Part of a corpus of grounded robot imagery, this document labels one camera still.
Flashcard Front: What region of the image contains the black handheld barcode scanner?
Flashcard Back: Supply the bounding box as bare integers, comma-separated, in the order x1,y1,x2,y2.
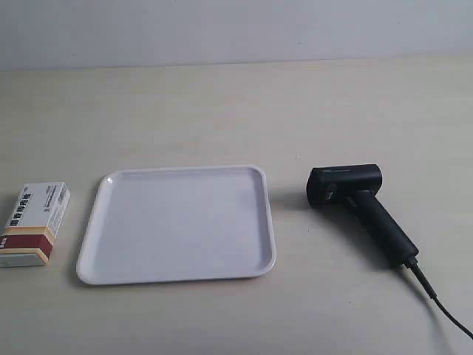
306,163,419,268

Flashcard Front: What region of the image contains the white red medicine box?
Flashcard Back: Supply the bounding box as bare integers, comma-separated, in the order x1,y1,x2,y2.
1,182,71,268

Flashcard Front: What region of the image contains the white plastic tray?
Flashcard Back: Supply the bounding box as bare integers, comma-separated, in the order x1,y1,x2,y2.
76,165,276,285

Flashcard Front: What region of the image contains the black scanner cable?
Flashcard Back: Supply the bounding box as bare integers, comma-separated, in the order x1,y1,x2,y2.
405,258,473,346

